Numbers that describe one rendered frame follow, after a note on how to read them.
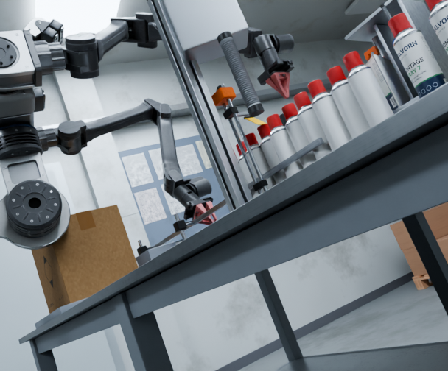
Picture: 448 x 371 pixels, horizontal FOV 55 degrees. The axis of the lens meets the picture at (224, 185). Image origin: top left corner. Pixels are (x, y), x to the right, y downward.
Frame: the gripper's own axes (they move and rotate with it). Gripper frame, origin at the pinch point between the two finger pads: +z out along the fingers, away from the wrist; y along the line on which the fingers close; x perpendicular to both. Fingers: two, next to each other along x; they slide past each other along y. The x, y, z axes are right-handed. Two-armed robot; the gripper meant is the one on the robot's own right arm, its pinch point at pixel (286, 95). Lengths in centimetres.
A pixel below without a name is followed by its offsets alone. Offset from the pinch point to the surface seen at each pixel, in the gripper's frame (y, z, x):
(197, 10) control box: -10.6, -19.2, 31.0
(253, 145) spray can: 0.3, 13.5, 20.4
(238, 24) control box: -15.2, -12.1, 24.8
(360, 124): -30.8, 23.8, 21.0
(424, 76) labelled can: -47, 23, 22
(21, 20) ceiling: 205, -185, -11
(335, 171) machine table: -54, 36, 66
